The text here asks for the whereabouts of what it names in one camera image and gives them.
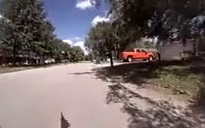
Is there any tree with thin trunk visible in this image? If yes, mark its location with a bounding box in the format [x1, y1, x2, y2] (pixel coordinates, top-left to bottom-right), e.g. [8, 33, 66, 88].
[84, 21, 129, 68]

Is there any red pickup truck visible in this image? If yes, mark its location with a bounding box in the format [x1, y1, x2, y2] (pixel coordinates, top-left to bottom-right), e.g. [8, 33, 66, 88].
[120, 48, 157, 63]

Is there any grey asphalt road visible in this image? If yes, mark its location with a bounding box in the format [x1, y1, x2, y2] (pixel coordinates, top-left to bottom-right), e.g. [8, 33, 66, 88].
[0, 62, 131, 128]

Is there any robot's own part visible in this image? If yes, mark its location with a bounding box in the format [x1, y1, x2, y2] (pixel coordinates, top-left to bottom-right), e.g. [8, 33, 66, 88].
[60, 112, 71, 128]

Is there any large overhanging tree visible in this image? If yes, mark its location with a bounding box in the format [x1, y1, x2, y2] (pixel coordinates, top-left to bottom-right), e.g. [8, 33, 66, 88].
[89, 0, 205, 64]

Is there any grass verge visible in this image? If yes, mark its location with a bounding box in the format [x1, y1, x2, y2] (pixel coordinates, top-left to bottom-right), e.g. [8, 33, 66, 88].
[139, 61, 205, 101]

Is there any row of trees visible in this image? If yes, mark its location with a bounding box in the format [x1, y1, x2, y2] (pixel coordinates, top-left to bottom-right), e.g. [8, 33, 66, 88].
[0, 0, 86, 66]

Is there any grey house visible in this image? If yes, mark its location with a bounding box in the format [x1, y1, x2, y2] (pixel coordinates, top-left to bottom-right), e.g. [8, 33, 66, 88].
[158, 34, 205, 63]

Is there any shaded grass strip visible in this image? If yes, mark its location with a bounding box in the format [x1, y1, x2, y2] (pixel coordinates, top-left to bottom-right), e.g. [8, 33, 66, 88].
[0, 63, 59, 77]

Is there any house behind trees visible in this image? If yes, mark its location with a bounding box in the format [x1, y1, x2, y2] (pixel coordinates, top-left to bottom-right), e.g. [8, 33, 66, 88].
[0, 51, 41, 69]

